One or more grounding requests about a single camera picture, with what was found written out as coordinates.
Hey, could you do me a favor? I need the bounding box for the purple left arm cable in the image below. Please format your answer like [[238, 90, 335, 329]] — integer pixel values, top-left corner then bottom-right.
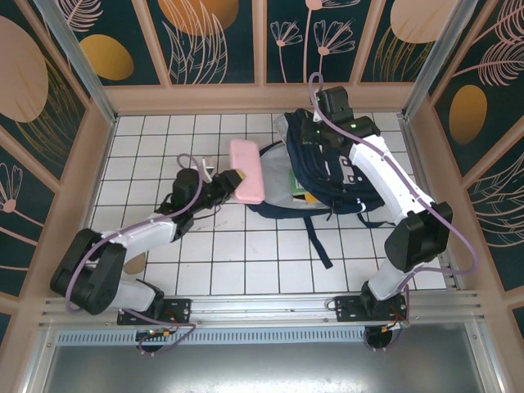
[[66, 152, 205, 355]]

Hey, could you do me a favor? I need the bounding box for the navy blue backpack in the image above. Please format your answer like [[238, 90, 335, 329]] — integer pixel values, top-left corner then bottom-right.
[[245, 108, 397, 269]]

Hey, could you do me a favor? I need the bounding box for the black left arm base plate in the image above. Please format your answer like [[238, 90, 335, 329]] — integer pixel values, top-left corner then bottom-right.
[[117, 298, 192, 327]]

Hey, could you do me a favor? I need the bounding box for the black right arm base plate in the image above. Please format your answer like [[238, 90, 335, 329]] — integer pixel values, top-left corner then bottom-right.
[[334, 295, 410, 324]]

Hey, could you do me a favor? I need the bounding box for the pink pencil case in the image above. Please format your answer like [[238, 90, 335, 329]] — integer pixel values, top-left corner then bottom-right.
[[228, 138, 266, 205]]

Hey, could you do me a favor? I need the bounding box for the grey slotted cable duct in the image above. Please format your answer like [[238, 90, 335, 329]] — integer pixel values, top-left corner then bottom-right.
[[54, 329, 472, 347]]

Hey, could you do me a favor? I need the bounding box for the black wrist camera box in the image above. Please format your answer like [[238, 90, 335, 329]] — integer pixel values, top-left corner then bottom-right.
[[317, 86, 353, 122], [171, 168, 202, 206]]

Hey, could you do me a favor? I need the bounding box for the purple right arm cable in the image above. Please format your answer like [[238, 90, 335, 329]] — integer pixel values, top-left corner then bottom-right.
[[309, 72, 480, 353]]

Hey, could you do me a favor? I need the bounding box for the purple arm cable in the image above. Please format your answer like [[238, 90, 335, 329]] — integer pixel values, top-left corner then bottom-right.
[[66, 152, 205, 355], [309, 72, 480, 353]]

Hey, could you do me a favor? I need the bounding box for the aluminium mounting rail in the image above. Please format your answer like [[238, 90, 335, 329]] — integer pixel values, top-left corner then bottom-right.
[[38, 291, 486, 329]]

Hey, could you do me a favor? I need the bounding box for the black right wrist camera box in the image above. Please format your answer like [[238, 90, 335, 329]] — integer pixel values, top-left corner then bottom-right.
[[317, 86, 353, 122]]

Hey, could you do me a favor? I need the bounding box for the aluminium corner post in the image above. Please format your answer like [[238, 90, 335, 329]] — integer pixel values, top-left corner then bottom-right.
[[34, 0, 119, 126], [400, 0, 487, 122]]

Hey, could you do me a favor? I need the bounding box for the aluminium side rail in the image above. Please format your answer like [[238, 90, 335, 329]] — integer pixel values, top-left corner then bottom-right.
[[397, 115, 460, 291]]

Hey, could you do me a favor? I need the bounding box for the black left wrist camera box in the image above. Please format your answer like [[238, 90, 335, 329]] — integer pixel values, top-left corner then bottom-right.
[[171, 168, 202, 206]]

